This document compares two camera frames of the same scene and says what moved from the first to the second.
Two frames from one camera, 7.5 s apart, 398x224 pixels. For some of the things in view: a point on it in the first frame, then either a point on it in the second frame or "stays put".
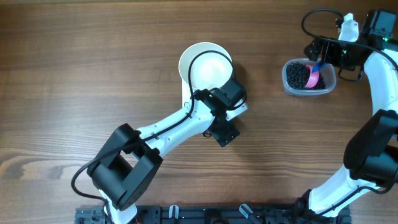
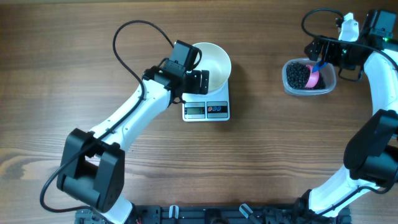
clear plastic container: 328,72 stays put
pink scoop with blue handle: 313,80 stays put
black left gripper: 219,134 to 196,78
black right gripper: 328,56 stays put
